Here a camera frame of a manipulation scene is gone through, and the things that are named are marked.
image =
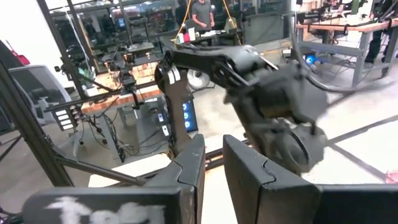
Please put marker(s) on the computer tower with blue lights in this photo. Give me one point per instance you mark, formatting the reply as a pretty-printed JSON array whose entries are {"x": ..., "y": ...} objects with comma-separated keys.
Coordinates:
[{"x": 189, "y": 115}]

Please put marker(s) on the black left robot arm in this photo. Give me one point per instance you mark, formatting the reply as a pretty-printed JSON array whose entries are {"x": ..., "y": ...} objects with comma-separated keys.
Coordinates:
[{"x": 175, "y": 102}]

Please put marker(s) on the wooden table with grey legs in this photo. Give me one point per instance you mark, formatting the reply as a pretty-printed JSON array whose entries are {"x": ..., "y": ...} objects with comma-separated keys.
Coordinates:
[{"x": 357, "y": 27}]

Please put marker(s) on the blue glowing device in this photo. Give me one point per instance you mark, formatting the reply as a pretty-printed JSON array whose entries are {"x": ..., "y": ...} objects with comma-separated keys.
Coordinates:
[{"x": 311, "y": 59}]

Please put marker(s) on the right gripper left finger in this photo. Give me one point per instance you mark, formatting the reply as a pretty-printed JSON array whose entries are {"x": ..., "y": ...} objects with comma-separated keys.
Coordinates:
[{"x": 192, "y": 174}]

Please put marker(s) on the wooden workbench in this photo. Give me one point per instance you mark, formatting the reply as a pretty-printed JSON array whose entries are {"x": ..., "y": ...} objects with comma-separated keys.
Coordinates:
[{"x": 124, "y": 100}]

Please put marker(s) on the white fan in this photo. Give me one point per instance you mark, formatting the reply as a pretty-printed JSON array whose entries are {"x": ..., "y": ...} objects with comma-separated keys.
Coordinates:
[{"x": 197, "y": 79}]

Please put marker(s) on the red object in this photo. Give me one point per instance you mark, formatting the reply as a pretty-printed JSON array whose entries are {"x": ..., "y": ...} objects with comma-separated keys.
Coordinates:
[{"x": 21, "y": 58}]

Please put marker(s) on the person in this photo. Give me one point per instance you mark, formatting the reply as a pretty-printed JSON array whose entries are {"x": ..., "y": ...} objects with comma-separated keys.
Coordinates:
[
  {"x": 377, "y": 34},
  {"x": 182, "y": 12},
  {"x": 202, "y": 14}
]

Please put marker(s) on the black aluminium table frame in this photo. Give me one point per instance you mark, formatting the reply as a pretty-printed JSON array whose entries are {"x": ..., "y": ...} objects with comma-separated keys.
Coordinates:
[{"x": 28, "y": 130}]

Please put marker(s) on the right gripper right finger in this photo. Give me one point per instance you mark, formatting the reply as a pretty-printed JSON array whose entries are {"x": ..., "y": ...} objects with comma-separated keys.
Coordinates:
[{"x": 255, "y": 186}]

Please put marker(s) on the grey office chair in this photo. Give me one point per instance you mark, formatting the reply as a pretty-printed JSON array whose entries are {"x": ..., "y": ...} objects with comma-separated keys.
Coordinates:
[{"x": 40, "y": 90}]

